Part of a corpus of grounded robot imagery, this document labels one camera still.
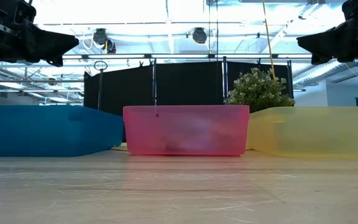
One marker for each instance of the black ceiling spotlight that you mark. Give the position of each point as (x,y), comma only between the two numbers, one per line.
(199,35)
(102,39)

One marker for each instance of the small green potted plant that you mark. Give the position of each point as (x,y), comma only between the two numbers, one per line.
(258,90)

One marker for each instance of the blue plastic bin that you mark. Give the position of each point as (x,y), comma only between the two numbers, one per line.
(42,130)

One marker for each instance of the yellow translucent plastic bin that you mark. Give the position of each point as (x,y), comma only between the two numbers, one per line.
(315,132)

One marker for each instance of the black partition panel screen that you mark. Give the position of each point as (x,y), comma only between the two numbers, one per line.
(188,84)

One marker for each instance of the red translucent plastic bin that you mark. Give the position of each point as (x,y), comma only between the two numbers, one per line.
(185,130)

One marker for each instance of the grey horizontal metal rail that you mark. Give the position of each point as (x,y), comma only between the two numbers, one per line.
(179,56)

